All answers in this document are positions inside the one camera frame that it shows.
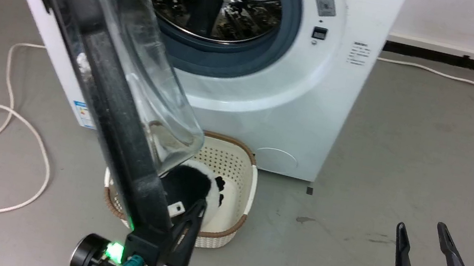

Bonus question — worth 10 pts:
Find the black and white panda plush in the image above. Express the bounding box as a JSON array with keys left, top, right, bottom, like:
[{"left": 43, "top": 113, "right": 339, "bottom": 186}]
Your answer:
[{"left": 151, "top": 155, "right": 244, "bottom": 241}]

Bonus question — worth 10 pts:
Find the grey-blue rubber door gasket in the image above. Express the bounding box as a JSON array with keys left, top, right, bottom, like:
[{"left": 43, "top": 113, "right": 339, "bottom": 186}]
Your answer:
[{"left": 77, "top": 0, "right": 306, "bottom": 91}]

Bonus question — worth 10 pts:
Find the white looped power cable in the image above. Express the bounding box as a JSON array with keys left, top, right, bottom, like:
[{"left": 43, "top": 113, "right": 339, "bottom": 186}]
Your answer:
[{"left": 0, "top": 38, "right": 72, "bottom": 224}]

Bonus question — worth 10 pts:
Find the cream perforated laundry basket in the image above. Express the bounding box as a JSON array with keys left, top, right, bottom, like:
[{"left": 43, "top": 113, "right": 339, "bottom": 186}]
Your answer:
[{"left": 95, "top": 115, "right": 264, "bottom": 256}]

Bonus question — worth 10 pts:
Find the round filter cover flap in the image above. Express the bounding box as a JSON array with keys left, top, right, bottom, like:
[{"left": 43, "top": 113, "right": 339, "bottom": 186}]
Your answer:
[{"left": 253, "top": 144, "right": 301, "bottom": 178}]

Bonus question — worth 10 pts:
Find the white front-load washing machine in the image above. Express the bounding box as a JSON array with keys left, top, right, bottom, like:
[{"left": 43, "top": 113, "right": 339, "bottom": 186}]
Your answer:
[{"left": 0, "top": 0, "right": 409, "bottom": 194}]

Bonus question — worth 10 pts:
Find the washer door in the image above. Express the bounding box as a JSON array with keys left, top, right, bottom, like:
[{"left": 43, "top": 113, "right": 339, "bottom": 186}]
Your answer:
[{"left": 0, "top": 0, "right": 228, "bottom": 241}]

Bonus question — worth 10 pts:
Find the black door latch socket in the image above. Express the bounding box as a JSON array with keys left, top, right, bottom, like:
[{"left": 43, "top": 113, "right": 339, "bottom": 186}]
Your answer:
[{"left": 311, "top": 26, "right": 329, "bottom": 41}]

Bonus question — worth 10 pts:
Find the blue energy label sticker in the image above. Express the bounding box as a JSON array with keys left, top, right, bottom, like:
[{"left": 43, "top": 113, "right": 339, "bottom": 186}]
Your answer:
[{"left": 69, "top": 99, "right": 101, "bottom": 130}]

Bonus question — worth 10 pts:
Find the white cable along wall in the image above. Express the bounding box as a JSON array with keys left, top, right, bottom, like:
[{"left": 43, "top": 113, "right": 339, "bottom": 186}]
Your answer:
[{"left": 375, "top": 56, "right": 474, "bottom": 88}]

